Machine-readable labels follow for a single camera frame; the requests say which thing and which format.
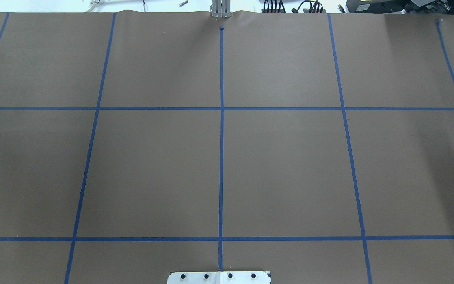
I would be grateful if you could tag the black electronics box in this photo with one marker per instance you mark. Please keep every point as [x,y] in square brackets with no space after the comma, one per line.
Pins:
[400,6]

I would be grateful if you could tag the black power strip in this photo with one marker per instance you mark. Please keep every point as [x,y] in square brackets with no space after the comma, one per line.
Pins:
[292,6]

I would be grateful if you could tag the grey metal camera post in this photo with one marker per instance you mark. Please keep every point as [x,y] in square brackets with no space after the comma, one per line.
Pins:
[221,9]

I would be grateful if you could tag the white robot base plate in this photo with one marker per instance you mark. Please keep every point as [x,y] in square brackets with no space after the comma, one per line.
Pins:
[220,277]

